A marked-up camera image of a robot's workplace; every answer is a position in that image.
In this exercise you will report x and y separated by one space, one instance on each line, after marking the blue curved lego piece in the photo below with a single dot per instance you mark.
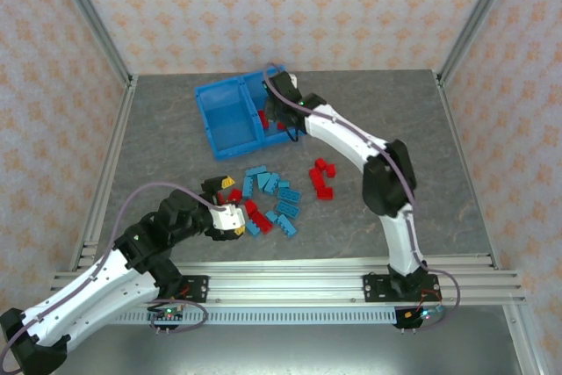
284 184

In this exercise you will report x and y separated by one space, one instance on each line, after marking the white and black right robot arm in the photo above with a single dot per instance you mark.
342 133

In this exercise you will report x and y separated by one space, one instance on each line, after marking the small blue lego brick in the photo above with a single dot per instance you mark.
271 216

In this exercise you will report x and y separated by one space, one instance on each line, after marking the small circuit board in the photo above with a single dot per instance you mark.
423 314
169 314

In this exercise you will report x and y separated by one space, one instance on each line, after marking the wide aluminium base rail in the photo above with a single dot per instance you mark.
285 280

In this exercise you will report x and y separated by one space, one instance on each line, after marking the aluminium table side rail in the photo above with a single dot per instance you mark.
467 173
105 173

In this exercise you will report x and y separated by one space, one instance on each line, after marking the aluminium frame post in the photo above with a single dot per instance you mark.
88 15
478 15

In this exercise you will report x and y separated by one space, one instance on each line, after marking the aluminium lower frame rail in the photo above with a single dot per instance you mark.
527 340

